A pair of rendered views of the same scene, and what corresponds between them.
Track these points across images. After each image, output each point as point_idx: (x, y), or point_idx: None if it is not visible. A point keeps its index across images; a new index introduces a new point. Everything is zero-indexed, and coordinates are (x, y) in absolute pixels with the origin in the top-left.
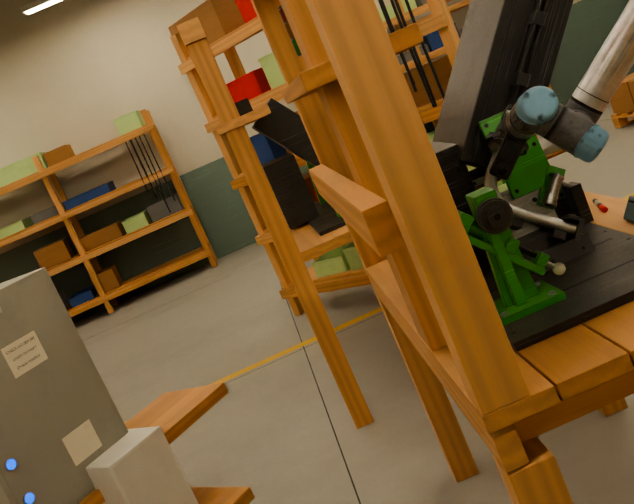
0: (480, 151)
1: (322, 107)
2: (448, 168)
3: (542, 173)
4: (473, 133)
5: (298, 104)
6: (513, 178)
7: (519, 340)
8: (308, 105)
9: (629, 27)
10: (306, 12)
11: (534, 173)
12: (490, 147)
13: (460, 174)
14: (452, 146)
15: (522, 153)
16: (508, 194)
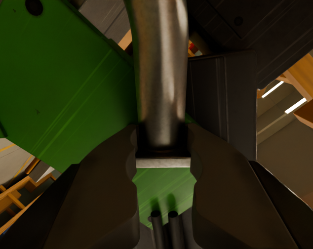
0: (205, 95)
1: (291, 68)
2: (269, 15)
3: (3, 107)
4: (240, 134)
5: None
6: (74, 52)
7: None
8: (305, 65)
9: None
10: None
11: (23, 98)
12: (219, 143)
13: (229, 13)
14: (273, 79)
15: (31, 231)
16: None
